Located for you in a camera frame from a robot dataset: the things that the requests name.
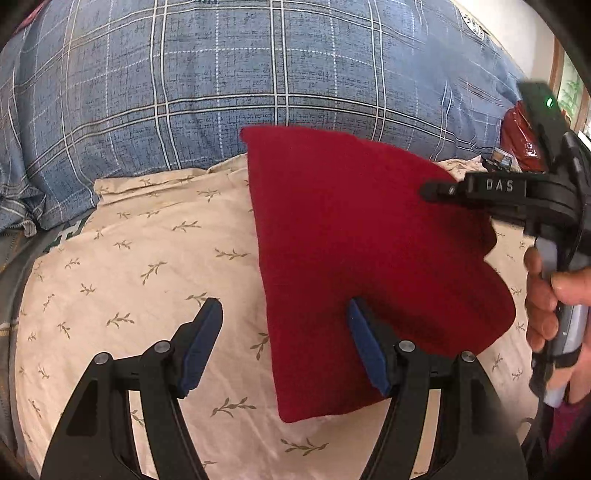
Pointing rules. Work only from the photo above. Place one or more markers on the beige leaf-patterned pillow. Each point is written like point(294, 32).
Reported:
point(138, 277)

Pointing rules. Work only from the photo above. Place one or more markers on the person's right hand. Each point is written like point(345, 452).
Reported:
point(538, 300)

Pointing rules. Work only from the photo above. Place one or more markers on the shiny red bag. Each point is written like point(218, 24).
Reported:
point(519, 138)

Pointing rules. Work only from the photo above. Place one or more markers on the person's maroon clothing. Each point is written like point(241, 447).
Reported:
point(570, 429)

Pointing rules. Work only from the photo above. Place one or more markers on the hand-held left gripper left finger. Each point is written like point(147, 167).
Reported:
point(198, 350)

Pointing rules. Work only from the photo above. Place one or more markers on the red knit sweater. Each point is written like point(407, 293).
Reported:
point(346, 230)

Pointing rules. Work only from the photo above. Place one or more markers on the blue plaid quilt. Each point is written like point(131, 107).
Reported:
point(184, 92)

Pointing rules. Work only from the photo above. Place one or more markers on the wooden window frame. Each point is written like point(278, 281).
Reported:
point(556, 69)

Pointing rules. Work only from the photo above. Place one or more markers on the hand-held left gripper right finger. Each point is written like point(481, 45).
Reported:
point(367, 350)

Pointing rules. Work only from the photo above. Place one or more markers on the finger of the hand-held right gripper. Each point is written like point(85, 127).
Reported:
point(443, 190)

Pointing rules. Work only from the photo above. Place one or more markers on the small dark box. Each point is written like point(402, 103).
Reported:
point(498, 160)

